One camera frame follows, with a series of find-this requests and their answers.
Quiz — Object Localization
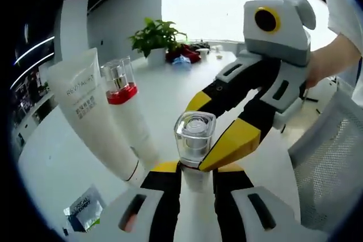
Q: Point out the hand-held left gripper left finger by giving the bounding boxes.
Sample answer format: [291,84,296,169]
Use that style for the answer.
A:
[100,160,183,242]

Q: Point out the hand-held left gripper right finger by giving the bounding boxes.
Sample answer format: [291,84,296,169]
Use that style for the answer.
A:
[212,164,302,242]

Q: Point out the small white skincare bottle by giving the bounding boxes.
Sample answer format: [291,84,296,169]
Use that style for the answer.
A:
[173,111,218,242]

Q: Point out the white skincare bottle red collar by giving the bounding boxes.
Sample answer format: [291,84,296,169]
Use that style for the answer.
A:
[99,56,161,168]

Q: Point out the white skincare tube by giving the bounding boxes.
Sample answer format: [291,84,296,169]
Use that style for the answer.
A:
[47,48,149,188]

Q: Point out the person's right hand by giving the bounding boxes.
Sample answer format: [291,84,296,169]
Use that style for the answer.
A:
[307,36,357,90]

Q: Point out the red and blue items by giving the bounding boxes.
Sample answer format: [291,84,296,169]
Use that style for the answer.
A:
[166,43,202,64]

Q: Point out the blue crumpled bag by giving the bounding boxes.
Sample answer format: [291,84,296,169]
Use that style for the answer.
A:
[172,56,191,66]

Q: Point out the person's white shirt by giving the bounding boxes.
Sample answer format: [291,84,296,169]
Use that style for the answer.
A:
[317,0,363,101]

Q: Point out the potted green plant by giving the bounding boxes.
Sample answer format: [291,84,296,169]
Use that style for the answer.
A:
[129,16,188,67]

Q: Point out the white mesh office chair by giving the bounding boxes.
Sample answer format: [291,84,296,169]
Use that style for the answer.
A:
[288,82,363,234]

